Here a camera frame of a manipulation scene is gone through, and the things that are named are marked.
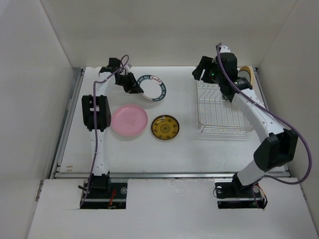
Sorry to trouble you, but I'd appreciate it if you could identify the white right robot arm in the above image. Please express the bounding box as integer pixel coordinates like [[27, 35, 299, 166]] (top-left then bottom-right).
[[192, 52, 298, 196]]

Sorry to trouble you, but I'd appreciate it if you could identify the yellow patterned small plate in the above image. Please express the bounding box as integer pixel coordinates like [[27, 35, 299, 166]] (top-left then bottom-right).
[[151, 115, 180, 140]]

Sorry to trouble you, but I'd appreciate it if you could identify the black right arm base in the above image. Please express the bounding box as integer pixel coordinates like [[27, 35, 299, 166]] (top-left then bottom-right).
[[213, 182, 268, 210]]

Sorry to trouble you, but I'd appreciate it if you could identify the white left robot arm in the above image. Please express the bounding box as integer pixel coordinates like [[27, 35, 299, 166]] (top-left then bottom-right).
[[81, 56, 208, 198]]

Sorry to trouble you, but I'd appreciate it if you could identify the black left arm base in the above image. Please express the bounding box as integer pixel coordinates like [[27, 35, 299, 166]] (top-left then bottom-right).
[[78, 182, 128, 210]]

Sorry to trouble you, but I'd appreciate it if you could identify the metal wire dish rack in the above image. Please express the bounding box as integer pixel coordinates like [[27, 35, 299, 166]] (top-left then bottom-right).
[[196, 81, 253, 133]]

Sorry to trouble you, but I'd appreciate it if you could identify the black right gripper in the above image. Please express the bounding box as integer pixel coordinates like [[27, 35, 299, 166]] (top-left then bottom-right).
[[191, 55, 224, 85]]

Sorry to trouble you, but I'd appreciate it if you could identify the white blue rimmed plate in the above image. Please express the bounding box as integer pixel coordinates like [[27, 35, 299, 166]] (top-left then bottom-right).
[[137, 75, 167, 102]]

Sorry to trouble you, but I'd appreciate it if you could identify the pink plate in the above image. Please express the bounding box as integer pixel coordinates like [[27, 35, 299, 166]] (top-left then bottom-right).
[[111, 105, 148, 137]]

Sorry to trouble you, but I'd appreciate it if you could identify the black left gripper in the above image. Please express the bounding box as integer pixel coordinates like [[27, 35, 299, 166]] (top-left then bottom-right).
[[116, 71, 144, 94]]

